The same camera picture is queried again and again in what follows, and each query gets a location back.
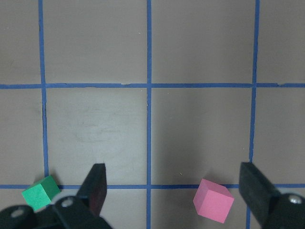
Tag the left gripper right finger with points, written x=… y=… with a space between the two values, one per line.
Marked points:
x=257 y=191

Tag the pink cube near centre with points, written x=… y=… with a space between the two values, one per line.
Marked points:
x=213 y=201

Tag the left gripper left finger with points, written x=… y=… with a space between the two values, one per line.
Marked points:
x=93 y=191

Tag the green cube near base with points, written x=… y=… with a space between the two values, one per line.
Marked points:
x=41 y=193

